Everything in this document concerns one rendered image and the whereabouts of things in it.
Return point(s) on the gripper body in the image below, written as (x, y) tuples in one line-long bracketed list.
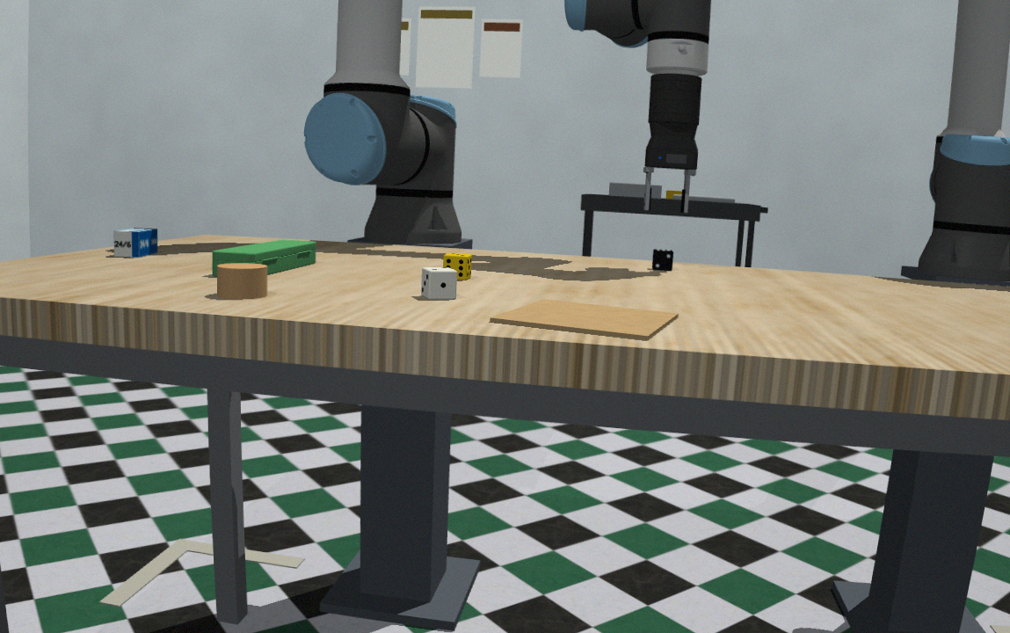
[(674, 123)]

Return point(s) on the white poster yellow stripe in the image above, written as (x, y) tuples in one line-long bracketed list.
[(446, 53)]

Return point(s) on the grey box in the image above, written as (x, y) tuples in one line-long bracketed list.
[(626, 190)]

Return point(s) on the black die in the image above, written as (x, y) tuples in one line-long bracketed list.
[(663, 260)]

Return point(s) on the white poster red stripe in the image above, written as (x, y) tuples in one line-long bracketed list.
[(501, 53)]

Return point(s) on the yellow die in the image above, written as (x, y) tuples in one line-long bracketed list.
[(459, 266)]

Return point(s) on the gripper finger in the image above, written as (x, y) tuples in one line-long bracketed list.
[(647, 192), (686, 192)]

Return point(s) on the wooden table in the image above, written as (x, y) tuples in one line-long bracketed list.
[(733, 352)]

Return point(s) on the tan mat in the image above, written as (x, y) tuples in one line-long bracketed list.
[(584, 318)]

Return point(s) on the blue and white box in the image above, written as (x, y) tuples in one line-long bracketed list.
[(135, 243)]

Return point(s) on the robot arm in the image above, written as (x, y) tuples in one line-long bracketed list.
[(975, 193), (399, 141)]

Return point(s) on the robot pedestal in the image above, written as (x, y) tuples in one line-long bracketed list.
[(935, 527), (403, 492)]

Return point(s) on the brown cylinder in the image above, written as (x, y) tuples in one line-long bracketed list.
[(242, 283)]

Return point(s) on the white poster brown stripe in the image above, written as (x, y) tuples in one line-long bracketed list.
[(405, 53)]

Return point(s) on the white die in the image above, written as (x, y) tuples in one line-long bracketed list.
[(439, 284)]

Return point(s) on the black side table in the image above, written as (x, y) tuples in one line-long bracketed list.
[(715, 209)]

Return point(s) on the green box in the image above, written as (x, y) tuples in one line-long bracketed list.
[(263, 257)]

